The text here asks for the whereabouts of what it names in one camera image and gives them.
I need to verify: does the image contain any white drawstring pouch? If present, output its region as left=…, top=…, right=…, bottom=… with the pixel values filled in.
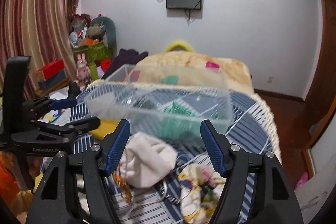
left=119, top=132, right=178, bottom=188

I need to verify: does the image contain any floral patterned cloth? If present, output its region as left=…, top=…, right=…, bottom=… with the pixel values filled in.
left=178, top=163, right=226, bottom=223

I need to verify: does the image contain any green knitted cloth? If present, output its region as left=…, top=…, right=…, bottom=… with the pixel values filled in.
left=158, top=102, right=203, bottom=139

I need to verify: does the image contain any black white braided cord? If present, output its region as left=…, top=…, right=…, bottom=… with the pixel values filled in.
left=157, top=178, right=185, bottom=205

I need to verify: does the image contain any clear plastic storage bin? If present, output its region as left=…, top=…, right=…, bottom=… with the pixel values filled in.
left=84, top=65, right=233, bottom=139

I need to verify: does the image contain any red box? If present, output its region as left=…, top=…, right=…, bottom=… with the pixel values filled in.
left=35, top=60, right=64, bottom=81

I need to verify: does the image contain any pink rabbit plush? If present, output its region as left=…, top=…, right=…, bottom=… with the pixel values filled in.
left=77, top=53, right=91, bottom=85

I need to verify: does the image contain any blue patterned tablecloth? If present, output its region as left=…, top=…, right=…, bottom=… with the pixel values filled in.
left=47, top=82, right=281, bottom=224

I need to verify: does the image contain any green thermos bottle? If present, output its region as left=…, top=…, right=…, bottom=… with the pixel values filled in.
left=89, top=63, right=99, bottom=81

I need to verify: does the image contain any red plush item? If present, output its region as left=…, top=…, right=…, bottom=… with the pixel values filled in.
left=100, top=59, right=112, bottom=72

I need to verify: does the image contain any green cardboard storage box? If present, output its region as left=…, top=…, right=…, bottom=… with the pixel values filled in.
left=73, top=42, right=113, bottom=64

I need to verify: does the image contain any dark purple garment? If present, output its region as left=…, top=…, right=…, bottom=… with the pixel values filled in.
left=102, top=49, right=149, bottom=79

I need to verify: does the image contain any grey green plush pillow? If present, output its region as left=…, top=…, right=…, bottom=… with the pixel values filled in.
left=87, top=16, right=116, bottom=50

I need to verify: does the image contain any beige blanket with patches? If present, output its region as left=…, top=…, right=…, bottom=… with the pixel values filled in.
left=137, top=51, right=255, bottom=96

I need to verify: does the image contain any wooden door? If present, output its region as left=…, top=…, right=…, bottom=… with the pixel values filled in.
left=304, top=0, right=335, bottom=150

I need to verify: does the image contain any striped brown curtain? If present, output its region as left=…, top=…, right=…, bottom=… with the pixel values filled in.
left=1, top=0, right=79, bottom=100

